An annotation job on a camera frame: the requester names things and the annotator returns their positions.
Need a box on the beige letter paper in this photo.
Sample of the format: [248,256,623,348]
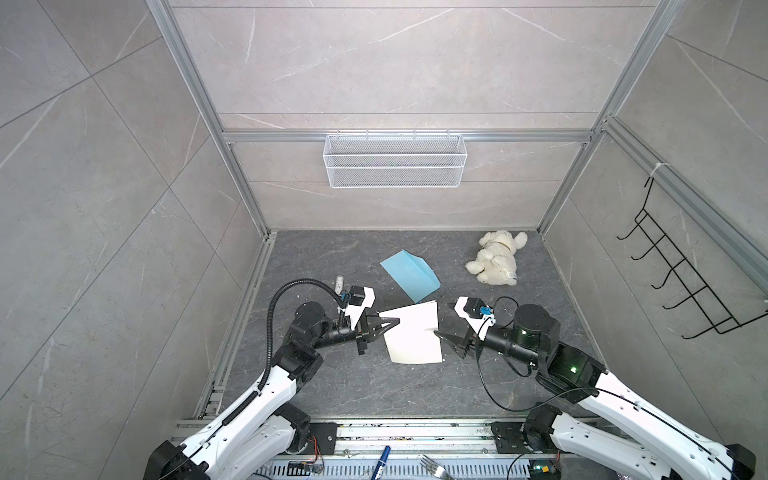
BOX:
[380,301,443,365]

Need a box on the light blue envelope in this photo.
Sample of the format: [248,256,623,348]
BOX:
[380,250,441,303]

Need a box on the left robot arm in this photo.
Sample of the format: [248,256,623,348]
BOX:
[143,278,400,479]

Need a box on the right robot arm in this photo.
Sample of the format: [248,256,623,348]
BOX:
[437,297,756,479]

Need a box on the white glue stick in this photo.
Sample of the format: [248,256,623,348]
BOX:
[334,275,344,295]

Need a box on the white plush teddy bear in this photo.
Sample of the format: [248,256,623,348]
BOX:
[465,230,528,286]

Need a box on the silver fork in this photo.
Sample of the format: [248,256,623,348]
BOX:
[420,455,454,480]

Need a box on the blue marker pen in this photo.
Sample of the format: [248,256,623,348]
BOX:
[370,445,391,480]

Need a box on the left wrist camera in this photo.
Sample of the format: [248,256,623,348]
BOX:
[344,286,375,330]

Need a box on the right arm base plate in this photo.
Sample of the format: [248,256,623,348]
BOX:
[490,422,555,454]

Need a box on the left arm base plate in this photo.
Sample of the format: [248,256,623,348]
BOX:
[287,422,339,456]

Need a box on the white wire mesh basket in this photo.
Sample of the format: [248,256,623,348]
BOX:
[323,133,468,189]

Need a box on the black wire hook rack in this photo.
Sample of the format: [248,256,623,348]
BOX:
[616,178,767,340]

